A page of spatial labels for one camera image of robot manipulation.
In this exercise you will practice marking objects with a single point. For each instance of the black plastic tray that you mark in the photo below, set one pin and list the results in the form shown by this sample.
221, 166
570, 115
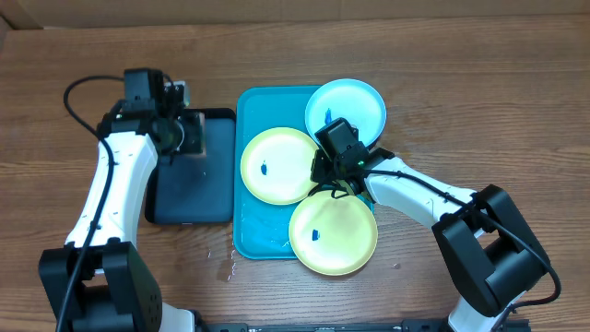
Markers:
197, 188

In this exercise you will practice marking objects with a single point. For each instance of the green scrubbing sponge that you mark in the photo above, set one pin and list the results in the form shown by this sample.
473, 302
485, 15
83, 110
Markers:
202, 134

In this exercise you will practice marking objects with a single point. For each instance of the teal plastic tray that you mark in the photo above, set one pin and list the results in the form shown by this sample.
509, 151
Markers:
261, 230

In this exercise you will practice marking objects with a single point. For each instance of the light blue plate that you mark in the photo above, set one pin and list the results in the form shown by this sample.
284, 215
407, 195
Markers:
356, 101

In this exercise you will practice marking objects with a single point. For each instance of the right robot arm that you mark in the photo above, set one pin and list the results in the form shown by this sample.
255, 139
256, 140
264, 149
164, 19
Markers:
491, 253

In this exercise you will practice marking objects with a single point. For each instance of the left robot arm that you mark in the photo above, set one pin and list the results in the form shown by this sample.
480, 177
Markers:
98, 281

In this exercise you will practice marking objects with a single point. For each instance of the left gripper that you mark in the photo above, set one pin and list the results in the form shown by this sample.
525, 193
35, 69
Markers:
194, 143

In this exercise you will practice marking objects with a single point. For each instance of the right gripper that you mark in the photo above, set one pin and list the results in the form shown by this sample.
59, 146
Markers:
318, 168

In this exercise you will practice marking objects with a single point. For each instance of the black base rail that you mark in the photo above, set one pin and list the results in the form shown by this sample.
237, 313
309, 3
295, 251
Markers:
408, 325

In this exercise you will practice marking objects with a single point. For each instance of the yellow-green plate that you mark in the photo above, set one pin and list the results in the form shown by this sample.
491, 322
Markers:
333, 234
276, 166

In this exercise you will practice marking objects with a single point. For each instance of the yellow-green plate front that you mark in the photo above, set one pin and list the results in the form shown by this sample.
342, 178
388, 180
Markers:
333, 234

